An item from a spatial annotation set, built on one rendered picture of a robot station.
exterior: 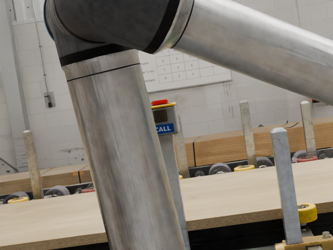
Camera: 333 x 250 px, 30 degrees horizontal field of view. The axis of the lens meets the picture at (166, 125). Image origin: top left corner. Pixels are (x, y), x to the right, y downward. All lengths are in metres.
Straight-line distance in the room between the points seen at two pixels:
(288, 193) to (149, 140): 0.63
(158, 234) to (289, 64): 0.30
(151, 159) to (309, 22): 7.87
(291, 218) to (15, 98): 7.55
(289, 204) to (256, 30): 0.72
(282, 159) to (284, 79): 0.61
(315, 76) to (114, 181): 0.31
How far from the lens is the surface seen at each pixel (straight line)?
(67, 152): 8.89
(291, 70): 0.83
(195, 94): 8.59
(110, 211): 0.90
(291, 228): 1.47
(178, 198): 1.45
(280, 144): 1.44
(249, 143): 2.53
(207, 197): 1.95
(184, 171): 2.54
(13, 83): 8.83
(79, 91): 0.88
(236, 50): 0.80
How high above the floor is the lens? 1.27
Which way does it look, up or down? 4 degrees down
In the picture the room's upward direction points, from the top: 9 degrees counter-clockwise
